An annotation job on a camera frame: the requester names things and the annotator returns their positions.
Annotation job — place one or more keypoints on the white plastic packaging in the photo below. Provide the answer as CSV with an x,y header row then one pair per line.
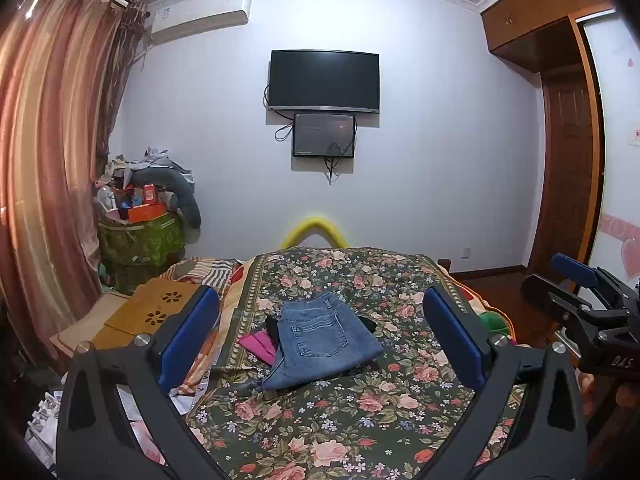
x,y
47,410

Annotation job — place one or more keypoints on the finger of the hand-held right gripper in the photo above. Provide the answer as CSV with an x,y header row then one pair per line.
x,y
555,300
580,272

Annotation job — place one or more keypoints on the small wall monitor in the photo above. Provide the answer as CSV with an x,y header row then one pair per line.
x,y
322,135

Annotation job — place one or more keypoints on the green and red plush toy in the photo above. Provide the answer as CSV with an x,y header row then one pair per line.
x,y
495,325

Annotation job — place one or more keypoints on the white air conditioner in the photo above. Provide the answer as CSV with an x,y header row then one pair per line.
x,y
200,17

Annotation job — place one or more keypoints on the pink striped curtain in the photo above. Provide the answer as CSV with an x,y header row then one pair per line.
x,y
50,160

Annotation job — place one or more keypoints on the yellow foam tube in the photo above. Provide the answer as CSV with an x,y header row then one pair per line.
x,y
315,222

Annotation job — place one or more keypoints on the wooden lap desk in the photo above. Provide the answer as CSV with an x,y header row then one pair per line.
x,y
145,305

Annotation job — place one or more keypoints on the white sliding door with hearts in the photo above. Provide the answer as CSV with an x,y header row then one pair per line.
x,y
617,135

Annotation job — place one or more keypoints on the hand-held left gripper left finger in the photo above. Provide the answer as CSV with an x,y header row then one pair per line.
x,y
192,332

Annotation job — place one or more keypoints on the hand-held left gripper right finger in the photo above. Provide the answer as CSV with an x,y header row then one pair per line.
x,y
452,340

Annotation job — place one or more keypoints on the blue denim pants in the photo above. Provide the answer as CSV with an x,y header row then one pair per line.
x,y
320,345

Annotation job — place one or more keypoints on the wooden door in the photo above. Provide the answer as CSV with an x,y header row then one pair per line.
x,y
565,175

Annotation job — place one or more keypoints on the black cloth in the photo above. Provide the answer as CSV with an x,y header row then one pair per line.
x,y
272,330

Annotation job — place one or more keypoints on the orange striped quilt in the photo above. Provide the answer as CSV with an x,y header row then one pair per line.
x,y
210,270

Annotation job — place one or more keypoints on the wooden wardrobe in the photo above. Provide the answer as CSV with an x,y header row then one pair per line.
x,y
530,15

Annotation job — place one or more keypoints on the magenta cloth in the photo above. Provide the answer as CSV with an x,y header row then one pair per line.
x,y
257,347

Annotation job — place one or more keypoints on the green patterned storage bag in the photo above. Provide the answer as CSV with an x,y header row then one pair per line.
x,y
140,250

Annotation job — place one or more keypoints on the black wall television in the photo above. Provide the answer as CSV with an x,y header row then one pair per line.
x,y
322,80

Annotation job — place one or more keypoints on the dark floral blanket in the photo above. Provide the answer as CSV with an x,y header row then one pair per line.
x,y
350,420

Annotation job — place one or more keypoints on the orange box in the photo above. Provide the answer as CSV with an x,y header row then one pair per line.
x,y
145,212

